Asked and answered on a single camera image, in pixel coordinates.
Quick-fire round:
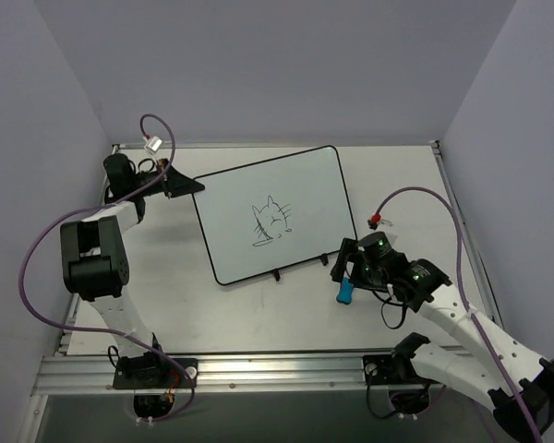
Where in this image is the blue whiteboard eraser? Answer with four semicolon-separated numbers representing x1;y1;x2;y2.
336;277;355;305

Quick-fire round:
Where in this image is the white whiteboard black frame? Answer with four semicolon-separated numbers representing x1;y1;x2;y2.
193;145;357;286

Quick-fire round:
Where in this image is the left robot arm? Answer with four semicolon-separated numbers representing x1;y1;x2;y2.
60;153;205;387

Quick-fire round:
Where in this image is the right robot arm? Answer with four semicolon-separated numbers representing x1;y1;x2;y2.
331;232;554;442

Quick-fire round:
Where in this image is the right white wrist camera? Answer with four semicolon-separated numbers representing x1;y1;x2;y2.
367;213;397;244

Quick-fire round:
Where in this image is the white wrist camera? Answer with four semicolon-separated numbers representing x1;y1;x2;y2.
144;135;163;155
367;213;397;244

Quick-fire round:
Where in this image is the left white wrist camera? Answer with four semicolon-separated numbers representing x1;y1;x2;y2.
144;135;163;155

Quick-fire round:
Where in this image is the right black thin cable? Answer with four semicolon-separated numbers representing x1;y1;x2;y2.
378;285;410;329

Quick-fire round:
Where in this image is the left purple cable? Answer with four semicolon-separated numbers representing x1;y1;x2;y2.
17;114;198;424

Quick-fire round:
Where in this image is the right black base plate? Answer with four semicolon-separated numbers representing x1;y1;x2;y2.
362;353;426;386

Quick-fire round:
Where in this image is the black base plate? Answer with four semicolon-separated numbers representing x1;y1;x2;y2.
362;353;426;386
113;353;199;390

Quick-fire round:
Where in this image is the right aluminium side rail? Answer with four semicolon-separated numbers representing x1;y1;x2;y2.
430;140;504;327

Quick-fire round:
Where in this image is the aluminium side rail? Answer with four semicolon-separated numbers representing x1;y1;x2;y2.
55;294;81;356
430;140;504;327

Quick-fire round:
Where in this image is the back aluminium rail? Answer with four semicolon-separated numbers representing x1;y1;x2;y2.
113;141;433;150

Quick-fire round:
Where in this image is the aluminium front rail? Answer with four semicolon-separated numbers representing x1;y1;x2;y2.
31;348;495;393

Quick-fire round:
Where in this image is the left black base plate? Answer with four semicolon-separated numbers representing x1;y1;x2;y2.
113;353;199;390

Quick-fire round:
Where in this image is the left aluminium side rail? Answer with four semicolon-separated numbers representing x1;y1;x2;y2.
55;294;81;356

